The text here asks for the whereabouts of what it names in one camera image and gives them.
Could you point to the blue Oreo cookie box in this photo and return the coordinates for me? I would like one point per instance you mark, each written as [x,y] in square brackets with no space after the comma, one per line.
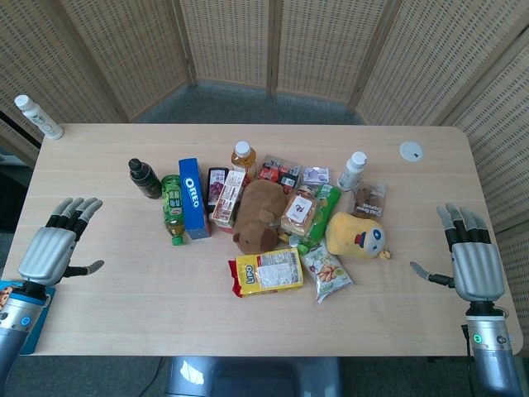
[193,200]

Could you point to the brown capybara plush toy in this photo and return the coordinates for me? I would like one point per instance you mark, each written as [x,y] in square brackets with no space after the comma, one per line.
[258,211]

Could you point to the wrapped sandwich bread pack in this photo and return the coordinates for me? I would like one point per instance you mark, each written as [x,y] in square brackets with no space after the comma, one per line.
[299,213]

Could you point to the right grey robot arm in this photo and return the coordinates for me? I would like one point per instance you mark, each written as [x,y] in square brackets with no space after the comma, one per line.
[492,347]

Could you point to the light blue box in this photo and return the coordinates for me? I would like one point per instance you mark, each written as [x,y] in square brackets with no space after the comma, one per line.
[33,343]

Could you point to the cold brew espresso pouch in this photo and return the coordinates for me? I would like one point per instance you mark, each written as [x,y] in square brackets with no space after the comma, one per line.
[370,200]

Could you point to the white bottle with teal label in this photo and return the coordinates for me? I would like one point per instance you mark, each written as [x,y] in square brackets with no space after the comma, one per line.
[352,171]

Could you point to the dark grape juice carton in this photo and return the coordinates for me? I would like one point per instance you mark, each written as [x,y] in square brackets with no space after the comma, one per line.
[217,188]

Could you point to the red and black snack pack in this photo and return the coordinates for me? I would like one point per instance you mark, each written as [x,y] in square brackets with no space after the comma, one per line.
[281,171]

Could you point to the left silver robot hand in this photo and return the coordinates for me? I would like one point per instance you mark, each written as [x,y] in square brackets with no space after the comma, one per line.
[49,252]

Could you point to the yellow Lipo cracker pack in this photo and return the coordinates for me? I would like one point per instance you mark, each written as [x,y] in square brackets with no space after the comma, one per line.
[268,273]

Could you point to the yellow plush toy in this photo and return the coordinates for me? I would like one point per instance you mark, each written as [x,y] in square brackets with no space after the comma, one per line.
[355,237]

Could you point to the dark bottle with black cap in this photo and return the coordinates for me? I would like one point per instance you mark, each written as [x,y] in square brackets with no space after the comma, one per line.
[143,178]

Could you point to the woven folding screen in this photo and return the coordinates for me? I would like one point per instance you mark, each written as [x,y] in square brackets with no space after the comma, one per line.
[231,41]

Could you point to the red and white carton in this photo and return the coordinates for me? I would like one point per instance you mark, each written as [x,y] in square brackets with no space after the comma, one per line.
[229,198]

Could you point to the green snack tube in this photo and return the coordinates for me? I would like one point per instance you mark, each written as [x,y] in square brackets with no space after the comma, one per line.
[328,204]

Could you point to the small purple packet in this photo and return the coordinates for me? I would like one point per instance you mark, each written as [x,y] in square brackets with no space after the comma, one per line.
[316,174]

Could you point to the nut snack bag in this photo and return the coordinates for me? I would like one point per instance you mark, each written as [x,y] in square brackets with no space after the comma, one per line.
[326,271]

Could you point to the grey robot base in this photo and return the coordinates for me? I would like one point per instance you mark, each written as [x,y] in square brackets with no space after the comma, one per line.
[252,376]

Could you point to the green tea bottle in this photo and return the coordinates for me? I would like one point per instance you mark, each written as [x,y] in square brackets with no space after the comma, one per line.
[173,207]

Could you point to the white bottle with grey print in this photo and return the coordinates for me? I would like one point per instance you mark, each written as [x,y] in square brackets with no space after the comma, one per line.
[39,119]

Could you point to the orange drink bottle white cap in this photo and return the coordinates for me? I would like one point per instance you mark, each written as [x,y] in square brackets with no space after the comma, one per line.
[243,159]

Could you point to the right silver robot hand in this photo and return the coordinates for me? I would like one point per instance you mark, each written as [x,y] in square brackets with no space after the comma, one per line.
[475,269]

